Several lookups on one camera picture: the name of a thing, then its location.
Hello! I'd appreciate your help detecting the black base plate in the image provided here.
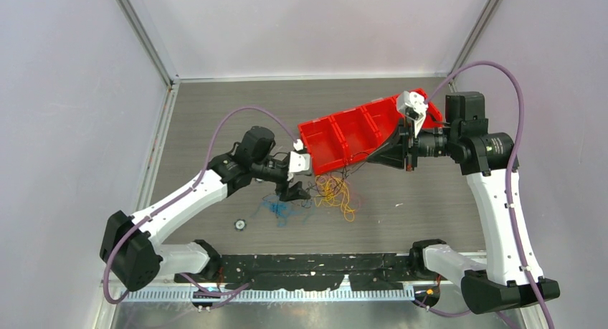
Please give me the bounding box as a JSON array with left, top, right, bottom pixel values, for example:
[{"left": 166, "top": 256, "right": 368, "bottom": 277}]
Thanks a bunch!
[{"left": 189, "top": 252, "right": 444, "bottom": 291}]

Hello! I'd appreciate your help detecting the white slotted cable duct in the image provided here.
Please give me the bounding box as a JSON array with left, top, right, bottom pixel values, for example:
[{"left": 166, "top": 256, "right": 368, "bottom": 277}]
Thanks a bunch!
[{"left": 124, "top": 285, "right": 415, "bottom": 304}]

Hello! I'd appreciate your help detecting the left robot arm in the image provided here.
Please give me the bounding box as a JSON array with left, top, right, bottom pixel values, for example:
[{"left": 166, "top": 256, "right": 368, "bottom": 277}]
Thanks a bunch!
[{"left": 100, "top": 126, "right": 312, "bottom": 292}]

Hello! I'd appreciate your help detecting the yellow cable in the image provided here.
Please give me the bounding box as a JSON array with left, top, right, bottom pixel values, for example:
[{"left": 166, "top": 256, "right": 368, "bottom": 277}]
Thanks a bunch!
[{"left": 313, "top": 173, "right": 358, "bottom": 224}]

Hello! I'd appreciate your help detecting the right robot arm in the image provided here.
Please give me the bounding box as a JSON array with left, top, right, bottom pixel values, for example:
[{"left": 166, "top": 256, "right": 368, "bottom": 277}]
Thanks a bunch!
[{"left": 368, "top": 91, "right": 561, "bottom": 314}]

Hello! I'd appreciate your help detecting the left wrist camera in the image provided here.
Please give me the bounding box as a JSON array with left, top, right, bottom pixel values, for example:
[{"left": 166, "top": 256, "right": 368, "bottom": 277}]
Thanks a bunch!
[{"left": 288, "top": 139, "right": 313, "bottom": 181}]

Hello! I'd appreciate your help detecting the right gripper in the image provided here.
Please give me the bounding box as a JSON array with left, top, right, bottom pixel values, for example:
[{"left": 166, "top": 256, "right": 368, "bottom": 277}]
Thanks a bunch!
[{"left": 367, "top": 113, "right": 459, "bottom": 171}]

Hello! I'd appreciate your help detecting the red compartment bin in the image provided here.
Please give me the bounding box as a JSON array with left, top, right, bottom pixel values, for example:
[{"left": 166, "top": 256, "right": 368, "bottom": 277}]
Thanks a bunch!
[{"left": 298, "top": 88, "right": 444, "bottom": 177}]

